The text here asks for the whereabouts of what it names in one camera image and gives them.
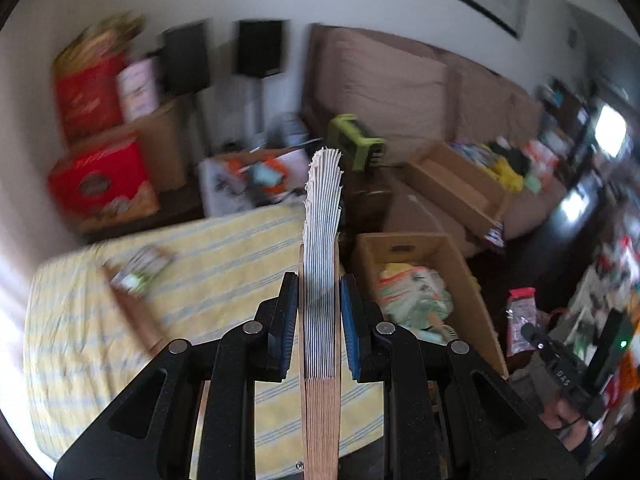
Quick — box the yellow plastic bag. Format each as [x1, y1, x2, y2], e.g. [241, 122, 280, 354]
[482, 157, 523, 193]

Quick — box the wooden folding paper fan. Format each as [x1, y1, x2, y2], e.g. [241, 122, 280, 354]
[298, 146, 346, 480]

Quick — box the red gift bag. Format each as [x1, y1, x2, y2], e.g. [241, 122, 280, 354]
[52, 55, 126, 148]

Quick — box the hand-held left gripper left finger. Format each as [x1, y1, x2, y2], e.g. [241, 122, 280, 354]
[52, 272, 301, 480]

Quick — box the green white packet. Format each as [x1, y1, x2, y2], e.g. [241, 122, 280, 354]
[109, 245, 176, 293]

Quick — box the blue white printed box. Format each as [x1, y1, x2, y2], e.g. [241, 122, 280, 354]
[482, 222, 507, 248]

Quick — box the large brown sofa cushion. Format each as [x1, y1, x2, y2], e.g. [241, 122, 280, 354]
[325, 27, 448, 151]

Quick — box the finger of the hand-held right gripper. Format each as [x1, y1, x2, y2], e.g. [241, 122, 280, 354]
[519, 321, 548, 356]

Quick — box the clear packet with red top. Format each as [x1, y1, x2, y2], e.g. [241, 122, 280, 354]
[505, 286, 538, 357]

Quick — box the person's right hand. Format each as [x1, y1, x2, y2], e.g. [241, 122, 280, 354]
[542, 397, 596, 456]

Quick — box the pile of colourful packets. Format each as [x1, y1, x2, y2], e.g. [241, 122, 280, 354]
[450, 141, 493, 161]

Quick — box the black speaker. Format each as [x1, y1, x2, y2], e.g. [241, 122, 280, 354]
[161, 22, 212, 97]
[236, 19, 285, 80]

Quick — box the pink white box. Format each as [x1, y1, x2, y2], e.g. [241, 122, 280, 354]
[116, 57, 161, 123]

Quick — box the cluttered dark shelf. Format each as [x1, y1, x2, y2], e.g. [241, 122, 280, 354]
[537, 77, 606, 186]

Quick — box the green black device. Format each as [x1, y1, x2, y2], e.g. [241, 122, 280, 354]
[327, 114, 388, 173]

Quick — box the yellow plaid tablecloth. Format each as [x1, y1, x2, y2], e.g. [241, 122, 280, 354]
[22, 205, 391, 466]

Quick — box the gold brown paper bag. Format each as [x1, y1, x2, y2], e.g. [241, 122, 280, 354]
[52, 12, 148, 78]

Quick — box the open box with orange things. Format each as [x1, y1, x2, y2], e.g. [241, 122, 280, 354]
[198, 147, 311, 218]

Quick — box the brown sofa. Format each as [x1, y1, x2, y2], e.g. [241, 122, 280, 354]
[300, 22, 576, 261]

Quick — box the black cloth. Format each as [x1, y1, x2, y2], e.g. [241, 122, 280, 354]
[487, 140, 531, 171]

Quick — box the long shallow cardboard box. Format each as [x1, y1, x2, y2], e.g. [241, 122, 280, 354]
[404, 141, 513, 238]

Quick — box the large brown cardboard box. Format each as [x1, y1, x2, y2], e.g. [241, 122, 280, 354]
[120, 95, 193, 193]

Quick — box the red gift box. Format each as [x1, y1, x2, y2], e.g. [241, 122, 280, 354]
[47, 132, 161, 228]

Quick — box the pile of papers and boxes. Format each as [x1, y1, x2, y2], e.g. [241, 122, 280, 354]
[570, 240, 640, 411]

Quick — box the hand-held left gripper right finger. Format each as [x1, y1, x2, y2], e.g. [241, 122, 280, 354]
[340, 274, 583, 480]

